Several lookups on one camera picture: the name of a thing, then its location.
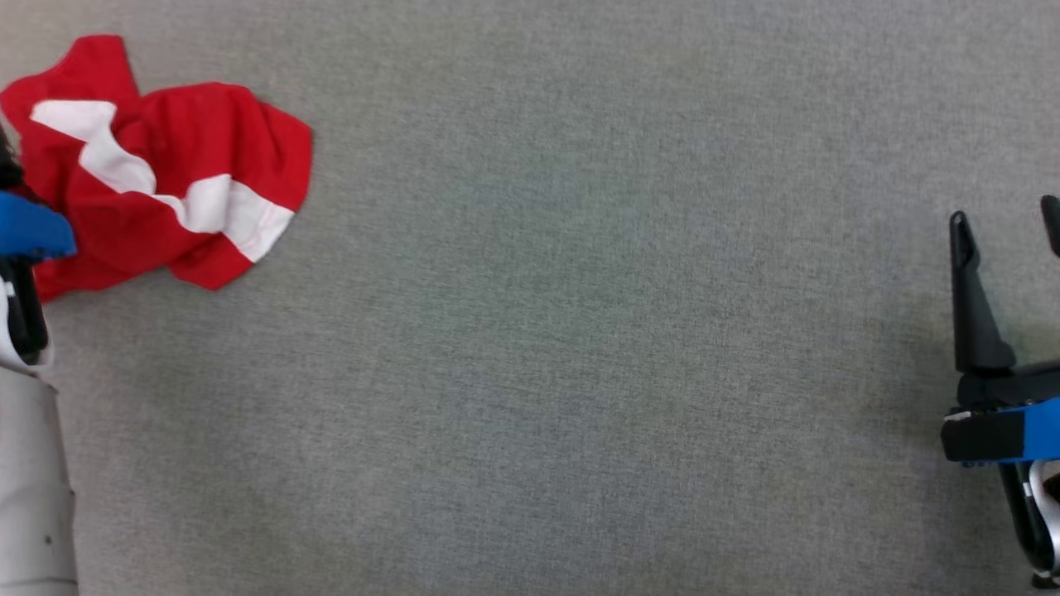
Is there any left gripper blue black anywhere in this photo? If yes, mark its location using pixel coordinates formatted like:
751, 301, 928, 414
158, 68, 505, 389
0, 190, 78, 262

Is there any crumpled red white-striped garment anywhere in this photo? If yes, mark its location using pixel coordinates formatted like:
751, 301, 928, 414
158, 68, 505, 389
0, 35, 314, 302

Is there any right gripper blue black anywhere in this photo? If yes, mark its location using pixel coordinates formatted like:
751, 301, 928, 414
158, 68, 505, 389
942, 195, 1060, 465

